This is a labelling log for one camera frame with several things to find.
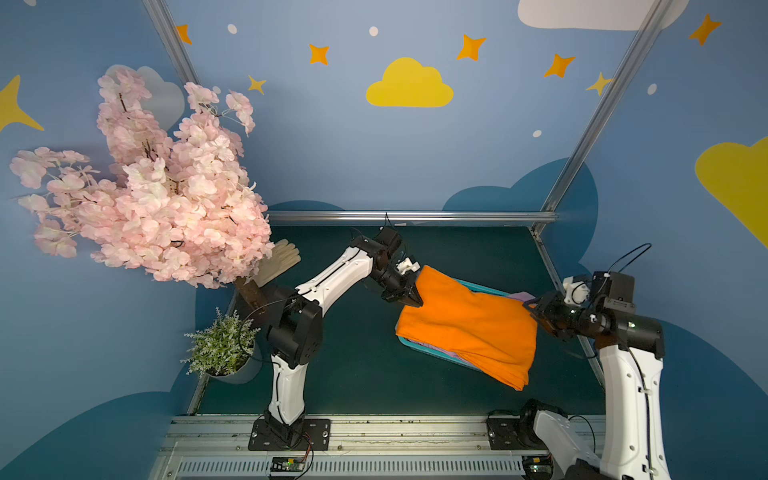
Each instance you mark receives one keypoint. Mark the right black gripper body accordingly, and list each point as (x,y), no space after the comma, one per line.
(552,312)

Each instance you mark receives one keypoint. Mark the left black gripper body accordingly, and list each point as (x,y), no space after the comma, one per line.
(405,293)

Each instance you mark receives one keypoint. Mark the orange pants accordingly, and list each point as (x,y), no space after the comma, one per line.
(493,333)

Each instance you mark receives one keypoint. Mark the turquoise plastic basket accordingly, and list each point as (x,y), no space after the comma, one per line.
(475,288)

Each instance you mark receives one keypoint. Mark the purple pants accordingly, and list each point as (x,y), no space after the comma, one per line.
(450,356)

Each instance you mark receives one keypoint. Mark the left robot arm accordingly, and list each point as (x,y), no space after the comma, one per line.
(294,327)

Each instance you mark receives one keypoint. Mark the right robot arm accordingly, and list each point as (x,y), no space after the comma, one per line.
(631,350)

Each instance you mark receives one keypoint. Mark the cream work glove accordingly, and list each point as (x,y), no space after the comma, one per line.
(284,256)

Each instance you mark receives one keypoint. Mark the right green circuit board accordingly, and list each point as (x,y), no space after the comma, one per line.
(537,467)

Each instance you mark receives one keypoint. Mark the green circuit board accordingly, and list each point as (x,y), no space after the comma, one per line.
(537,467)
(288,466)

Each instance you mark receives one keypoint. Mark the small green potted plant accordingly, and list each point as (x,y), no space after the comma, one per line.
(227,350)

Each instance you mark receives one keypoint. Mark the left green circuit board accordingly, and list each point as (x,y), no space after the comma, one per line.
(288,466)

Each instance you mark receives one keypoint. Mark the pink cherry blossom tree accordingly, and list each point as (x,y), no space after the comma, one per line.
(178,205)

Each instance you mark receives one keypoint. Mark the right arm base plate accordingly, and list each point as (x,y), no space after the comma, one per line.
(506,433)

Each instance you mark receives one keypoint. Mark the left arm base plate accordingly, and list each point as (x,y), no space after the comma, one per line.
(269,434)

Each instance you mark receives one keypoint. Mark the aluminium frame right post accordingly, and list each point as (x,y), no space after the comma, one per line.
(642,43)

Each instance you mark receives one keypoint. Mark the aluminium frame post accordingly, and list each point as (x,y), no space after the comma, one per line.
(164,24)
(642,43)

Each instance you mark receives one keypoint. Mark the aluminium front rail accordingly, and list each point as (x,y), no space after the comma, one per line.
(360,447)

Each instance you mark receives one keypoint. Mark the aluminium frame left post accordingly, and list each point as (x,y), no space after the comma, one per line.
(164,24)

